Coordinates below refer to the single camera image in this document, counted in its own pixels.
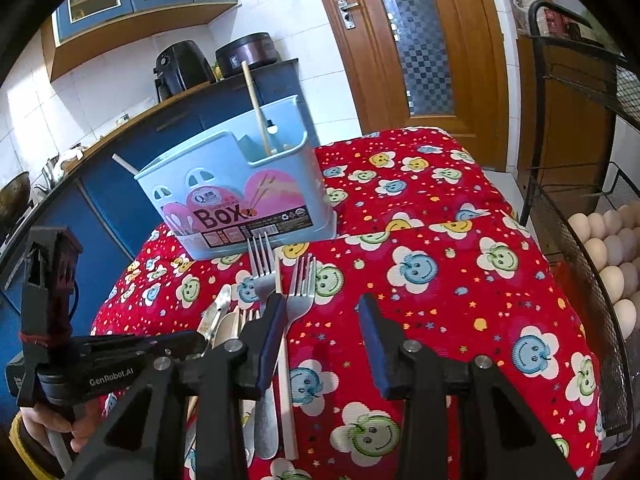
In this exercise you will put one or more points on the wooden chopstick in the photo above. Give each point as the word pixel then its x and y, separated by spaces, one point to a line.
pixel 255 105

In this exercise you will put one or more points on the person's left forearm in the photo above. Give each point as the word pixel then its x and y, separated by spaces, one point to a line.
pixel 30 460

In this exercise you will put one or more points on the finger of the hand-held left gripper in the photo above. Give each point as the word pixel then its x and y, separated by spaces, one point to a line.
pixel 180 344

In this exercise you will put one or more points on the dark rice cooker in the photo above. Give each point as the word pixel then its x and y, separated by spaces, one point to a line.
pixel 247 52

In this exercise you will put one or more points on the black air fryer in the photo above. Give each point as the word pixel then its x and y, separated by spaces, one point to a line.
pixel 182 70

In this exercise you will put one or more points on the blue counter cabinet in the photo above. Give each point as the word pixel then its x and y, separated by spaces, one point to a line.
pixel 100 195

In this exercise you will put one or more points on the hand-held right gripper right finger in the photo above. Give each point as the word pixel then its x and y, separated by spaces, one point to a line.
pixel 375 355

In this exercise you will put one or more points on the black wok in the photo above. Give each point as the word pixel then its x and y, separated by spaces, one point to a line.
pixel 15 195

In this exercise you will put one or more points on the wooden door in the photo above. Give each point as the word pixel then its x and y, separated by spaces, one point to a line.
pixel 370 70

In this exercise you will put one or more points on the person's left hand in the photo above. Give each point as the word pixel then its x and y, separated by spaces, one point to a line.
pixel 82 430

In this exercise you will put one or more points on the wooden cabinet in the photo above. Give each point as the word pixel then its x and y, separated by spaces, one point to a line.
pixel 565 125

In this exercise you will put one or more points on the clear plastic bag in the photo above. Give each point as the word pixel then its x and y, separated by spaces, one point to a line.
pixel 520 0

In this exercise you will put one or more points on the red printed tablecloth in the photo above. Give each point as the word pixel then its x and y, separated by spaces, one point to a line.
pixel 450 270

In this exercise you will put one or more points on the black metal chair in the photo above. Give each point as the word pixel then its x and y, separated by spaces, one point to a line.
pixel 550 30

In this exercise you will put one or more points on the tray of eggs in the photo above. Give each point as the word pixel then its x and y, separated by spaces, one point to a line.
pixel 610 280

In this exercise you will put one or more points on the white chopstick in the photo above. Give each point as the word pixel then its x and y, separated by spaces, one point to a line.
pixel 286 400
pixel 122 162

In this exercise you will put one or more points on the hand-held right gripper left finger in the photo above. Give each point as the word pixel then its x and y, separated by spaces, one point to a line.
pixel 270 345

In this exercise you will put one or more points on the light blue utensil box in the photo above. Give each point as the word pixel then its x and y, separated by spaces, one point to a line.
pixel 280 200

